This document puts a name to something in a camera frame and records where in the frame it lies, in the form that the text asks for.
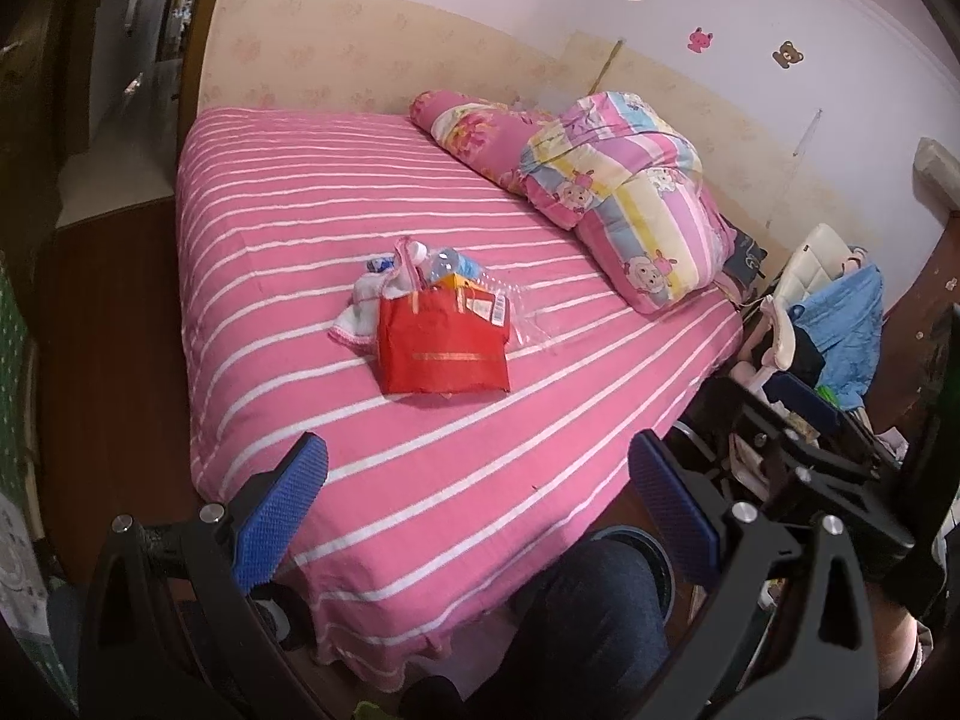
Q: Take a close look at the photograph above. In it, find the white pink-edged cloth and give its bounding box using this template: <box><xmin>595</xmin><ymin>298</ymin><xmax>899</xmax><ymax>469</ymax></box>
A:
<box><xmin>329</xmin><ymin>271</ymin><xmax>394</xmax><ymax>355</ymax></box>

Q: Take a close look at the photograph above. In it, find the clear plastic wrapper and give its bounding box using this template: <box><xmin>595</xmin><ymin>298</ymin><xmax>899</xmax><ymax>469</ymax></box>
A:
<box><xmin>480</xmin><ymin>273</ymin><xmax>553</xmax><ymax>351</ymax></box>

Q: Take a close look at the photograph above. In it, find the red snack bag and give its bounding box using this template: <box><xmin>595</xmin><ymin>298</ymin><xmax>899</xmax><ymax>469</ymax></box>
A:
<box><xmin>376</xmin><ymin>288</ymin><xmax>509</xmax><ymax>395</ymax></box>

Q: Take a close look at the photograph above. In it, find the orange yellow snack box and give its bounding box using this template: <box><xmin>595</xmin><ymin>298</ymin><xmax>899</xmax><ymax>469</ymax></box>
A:
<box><xmin>434</xmin><ymin>273</ymin><xmax>509</xmax><ymax>328</ymax></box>

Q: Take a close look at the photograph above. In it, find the blue small wrapper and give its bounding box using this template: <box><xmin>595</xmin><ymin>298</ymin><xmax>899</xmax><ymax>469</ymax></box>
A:
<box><xmin>366</xmin><ymin>255</ymin><xmax>397</xmax><ymax>273</ymax></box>

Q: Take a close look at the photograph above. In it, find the clear plastic water bottle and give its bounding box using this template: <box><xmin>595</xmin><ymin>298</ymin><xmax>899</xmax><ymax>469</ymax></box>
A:
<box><xmin>418</xmin><ymin>247</ymin><xmax>483</xmax><ymax>284</ymax></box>

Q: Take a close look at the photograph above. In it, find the blue garment on chair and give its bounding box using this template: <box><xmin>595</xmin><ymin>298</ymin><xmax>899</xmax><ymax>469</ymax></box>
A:
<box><xmin>789</xmin><ymin>263</ymin><xmax>884</xmax><ymax>411</ymax></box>

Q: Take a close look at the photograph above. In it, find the person's jeans leg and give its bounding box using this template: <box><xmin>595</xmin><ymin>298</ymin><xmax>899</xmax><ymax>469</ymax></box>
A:
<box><xmin>464</xmin><ymin>539</ymin><xmax>669</xmax><ymax>718</ymax></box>

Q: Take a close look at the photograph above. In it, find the pink striped bed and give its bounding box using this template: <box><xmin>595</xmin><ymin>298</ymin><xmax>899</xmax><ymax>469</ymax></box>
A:
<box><xmin>178</xmin><ymin>107</ymin><xmax>742</xmax><ymax>692</ymax></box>

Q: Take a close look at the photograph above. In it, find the white office chair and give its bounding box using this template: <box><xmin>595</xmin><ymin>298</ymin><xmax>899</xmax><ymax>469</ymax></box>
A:
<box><xmin>731</xmin><ymin>223</ymin><xmax>867</xmax><ymax>400</ymax></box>

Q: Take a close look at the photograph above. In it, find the colourful cartoon quilt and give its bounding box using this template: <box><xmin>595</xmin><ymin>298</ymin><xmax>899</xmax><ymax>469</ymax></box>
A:
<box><xmin>410</xmin><ymin>89</ymin><xmax>736</xmax><ymax>316</ymax></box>

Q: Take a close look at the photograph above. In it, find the brown bear sticker right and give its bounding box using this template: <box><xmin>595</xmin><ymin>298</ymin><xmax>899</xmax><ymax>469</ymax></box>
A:
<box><xmin>771</xmin><ymin>41</ymin><xmax>804</xmax><ymax>70</ymax></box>

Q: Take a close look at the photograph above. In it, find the pink bear wall sticker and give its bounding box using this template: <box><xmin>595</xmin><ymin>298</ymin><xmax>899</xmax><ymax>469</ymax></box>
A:
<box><xmin>686</xmin><ymin>28</ymin><xmax>713</xmax><ymax>54</ymax></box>

